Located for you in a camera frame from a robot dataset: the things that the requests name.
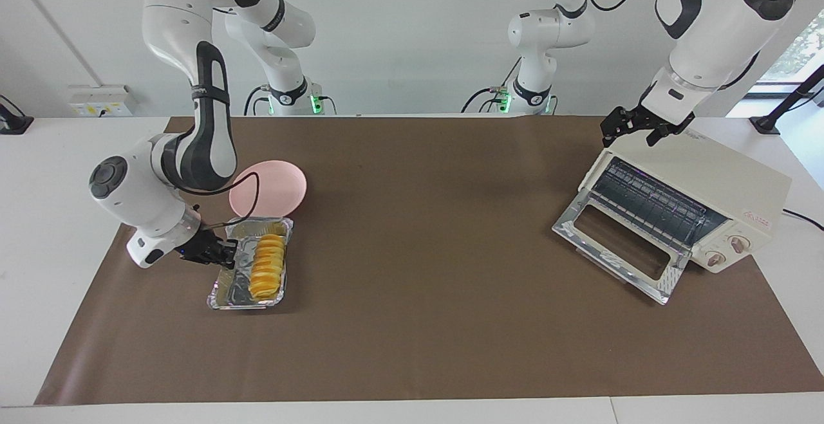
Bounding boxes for aluminium foil tray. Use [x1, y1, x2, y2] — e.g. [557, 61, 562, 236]
[207, 216, 294, 311]

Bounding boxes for sliced yellow bread loaf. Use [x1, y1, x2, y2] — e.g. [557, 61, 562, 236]
[248, 234, 287, 300]

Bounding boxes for cream toaster oven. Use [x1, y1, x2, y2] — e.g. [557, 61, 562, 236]
[578, 127, 792, 275]

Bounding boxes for glass oven door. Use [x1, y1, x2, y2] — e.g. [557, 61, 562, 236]
[552, 189, 693, 306]

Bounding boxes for pink round plate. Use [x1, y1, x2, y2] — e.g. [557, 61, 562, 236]
[229, 160, 308, 219]

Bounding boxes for black angled stand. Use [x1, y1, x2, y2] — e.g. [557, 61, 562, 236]
[750, 64, 824, 135]

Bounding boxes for brown table mat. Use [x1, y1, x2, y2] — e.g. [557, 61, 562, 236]
[33, 115, 824, 405]

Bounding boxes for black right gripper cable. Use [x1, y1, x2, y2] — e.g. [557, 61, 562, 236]
[174, 170, 261, 228]

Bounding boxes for oven wire rack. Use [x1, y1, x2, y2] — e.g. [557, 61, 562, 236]
[589, 157, 728, 251]

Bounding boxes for black left arm base cables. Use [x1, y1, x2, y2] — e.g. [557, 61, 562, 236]
[460, 57, 522, 115]

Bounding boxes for black arm base cables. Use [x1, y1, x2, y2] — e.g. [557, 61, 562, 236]
[243, 84, 335, 116]
[460, 57, 522, 115]

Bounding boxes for black right arm base cables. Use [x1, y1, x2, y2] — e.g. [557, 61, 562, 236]
[243, 84, 335, 116]

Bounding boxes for black oven power cord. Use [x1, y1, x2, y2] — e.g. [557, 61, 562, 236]
[782, 208, 824, 232]

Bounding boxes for white wall socket box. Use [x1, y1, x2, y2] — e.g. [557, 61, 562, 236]
[68, 85, 136, 118]

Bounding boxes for black table clamp mount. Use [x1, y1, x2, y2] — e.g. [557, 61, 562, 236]
[0, 95, 34, 135]

